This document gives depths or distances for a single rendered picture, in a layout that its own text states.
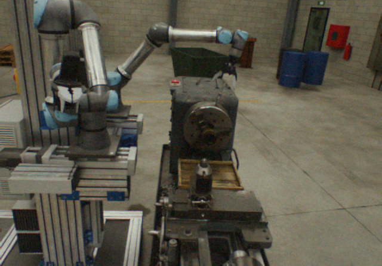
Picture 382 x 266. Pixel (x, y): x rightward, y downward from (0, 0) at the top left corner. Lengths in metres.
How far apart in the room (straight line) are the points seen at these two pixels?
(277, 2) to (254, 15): 1.07
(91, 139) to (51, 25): 0.51
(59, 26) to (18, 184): 0.69
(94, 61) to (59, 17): 0.22
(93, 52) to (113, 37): 10.51
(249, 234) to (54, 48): 1.12
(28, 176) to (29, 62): 0.53
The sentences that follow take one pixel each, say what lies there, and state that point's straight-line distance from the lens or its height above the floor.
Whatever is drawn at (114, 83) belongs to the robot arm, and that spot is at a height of 1.35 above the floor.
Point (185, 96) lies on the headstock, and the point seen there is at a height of 1.24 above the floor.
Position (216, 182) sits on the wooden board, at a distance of 1.72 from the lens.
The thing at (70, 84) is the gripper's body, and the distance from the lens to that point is 0.89.
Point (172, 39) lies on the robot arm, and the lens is 1.73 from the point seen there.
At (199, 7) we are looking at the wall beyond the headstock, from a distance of 12.01.
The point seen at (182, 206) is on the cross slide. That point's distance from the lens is 1.39.
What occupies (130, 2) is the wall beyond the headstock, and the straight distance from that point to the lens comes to 11.64.
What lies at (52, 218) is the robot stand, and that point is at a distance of 1.99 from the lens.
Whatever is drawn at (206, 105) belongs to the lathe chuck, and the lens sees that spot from 1.86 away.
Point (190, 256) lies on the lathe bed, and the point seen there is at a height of 0.85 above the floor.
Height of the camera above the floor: 1.81
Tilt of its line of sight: 21 degrees down
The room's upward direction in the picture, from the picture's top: 4 degrees clockwise
